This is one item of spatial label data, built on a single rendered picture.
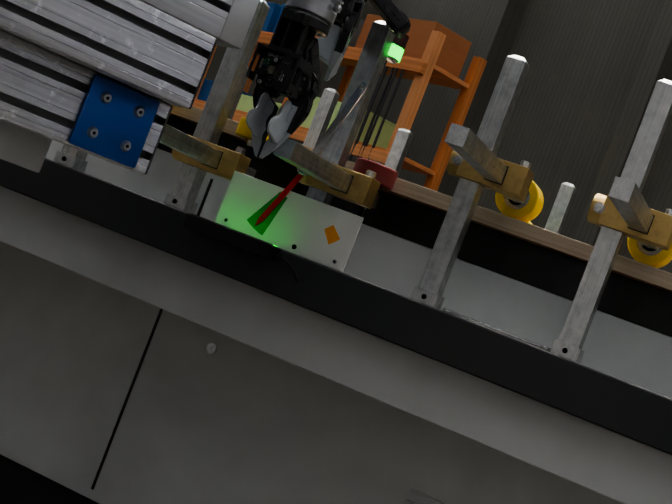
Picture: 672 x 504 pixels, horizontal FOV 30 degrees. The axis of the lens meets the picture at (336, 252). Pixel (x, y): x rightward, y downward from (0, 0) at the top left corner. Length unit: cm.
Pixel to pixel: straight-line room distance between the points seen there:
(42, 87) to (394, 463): 114
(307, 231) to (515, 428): 49
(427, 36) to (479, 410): 660
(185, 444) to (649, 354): 90
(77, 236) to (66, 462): 48
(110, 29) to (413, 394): 93
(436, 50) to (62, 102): 700
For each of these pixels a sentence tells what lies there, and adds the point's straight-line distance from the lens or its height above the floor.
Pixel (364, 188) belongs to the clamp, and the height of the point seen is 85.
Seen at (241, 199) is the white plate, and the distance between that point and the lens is 223.
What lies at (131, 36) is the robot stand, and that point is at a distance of 145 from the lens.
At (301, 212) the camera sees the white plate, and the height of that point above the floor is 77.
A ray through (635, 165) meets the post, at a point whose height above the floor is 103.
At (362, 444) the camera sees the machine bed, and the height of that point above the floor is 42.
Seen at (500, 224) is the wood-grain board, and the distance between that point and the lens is 226.
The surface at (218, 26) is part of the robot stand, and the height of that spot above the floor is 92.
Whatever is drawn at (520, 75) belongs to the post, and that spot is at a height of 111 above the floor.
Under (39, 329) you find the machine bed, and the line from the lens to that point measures 265.
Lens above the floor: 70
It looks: 1 degrees up
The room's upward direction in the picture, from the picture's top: 21 degrees clockwise
